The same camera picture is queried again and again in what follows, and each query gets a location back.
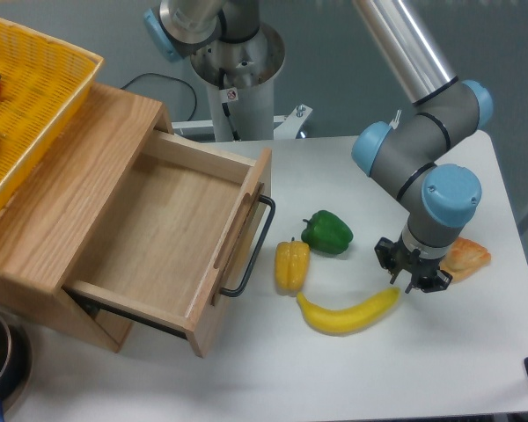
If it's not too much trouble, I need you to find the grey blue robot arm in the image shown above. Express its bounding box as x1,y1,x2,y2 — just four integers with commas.
143,1,494,293

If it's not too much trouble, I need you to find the yellow banana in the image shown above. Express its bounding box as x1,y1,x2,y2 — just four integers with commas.
296,287,401,335

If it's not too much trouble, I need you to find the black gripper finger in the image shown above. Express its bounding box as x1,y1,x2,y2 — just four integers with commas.
405,269,452,294
374,237,399,284

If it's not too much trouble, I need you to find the yellow plastic basket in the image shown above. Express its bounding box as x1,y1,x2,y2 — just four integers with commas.
0,18,104,211

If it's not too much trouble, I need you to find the golden pastry bread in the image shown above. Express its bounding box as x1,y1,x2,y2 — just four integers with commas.
439,237,492,282

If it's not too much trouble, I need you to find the green bell pepper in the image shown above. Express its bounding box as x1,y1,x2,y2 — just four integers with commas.
301,210,354,255

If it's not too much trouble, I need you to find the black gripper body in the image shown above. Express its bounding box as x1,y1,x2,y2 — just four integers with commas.
394,242,439,281

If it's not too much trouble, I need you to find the white metal base bracket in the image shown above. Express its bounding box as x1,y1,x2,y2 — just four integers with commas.
172,104,313,142

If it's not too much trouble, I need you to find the black cable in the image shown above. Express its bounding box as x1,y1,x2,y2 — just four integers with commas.
121,72,198,124

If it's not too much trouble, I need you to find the black metal drawer handle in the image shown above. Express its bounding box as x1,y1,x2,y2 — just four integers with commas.
219,194,276,298

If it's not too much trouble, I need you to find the open wooden drawer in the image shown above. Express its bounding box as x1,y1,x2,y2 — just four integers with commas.
64,131,272,356

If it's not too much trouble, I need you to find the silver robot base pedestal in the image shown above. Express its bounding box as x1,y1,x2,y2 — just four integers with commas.
190,23,285,142

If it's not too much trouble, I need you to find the yellow bell pepper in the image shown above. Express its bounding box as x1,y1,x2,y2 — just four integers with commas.
275,238,311,292

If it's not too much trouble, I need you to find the wooden drawer cabinet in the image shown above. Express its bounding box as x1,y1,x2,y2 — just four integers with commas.
0,84,172,352

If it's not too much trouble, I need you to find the dark metal pot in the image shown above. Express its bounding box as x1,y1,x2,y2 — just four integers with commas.
0,312,33,421

